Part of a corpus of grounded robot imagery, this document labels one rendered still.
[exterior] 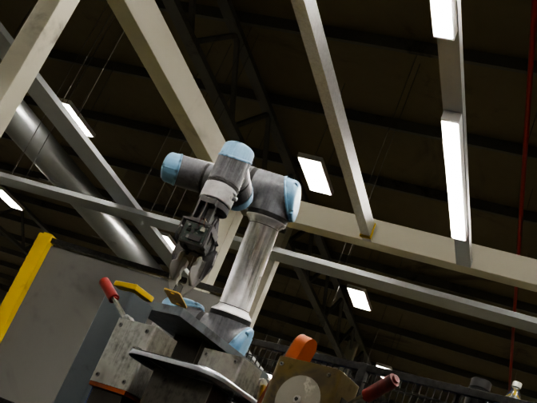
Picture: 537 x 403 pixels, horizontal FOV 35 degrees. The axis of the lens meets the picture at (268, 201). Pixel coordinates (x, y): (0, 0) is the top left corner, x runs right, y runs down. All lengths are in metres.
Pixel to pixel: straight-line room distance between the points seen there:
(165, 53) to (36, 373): 2.13
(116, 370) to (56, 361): 3.34
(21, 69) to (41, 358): 5.97
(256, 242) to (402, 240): 4.47
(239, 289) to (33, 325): 2.77
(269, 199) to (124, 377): 0.99
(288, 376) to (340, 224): 5.61
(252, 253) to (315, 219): 4.62
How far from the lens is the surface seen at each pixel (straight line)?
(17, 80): 10.34
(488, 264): 6.63
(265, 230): 2.32
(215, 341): 1.83
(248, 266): 2.31
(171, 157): 2.03
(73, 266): 4.99
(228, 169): 1.87
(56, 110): 12.21
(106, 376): 1.48
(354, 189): 6.01
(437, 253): 6.67
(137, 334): 1.48
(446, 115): 4.78
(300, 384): 1.27
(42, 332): 4.91
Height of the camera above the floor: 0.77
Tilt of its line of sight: 22 degrees up
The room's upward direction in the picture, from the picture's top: 23 degrees clockwise
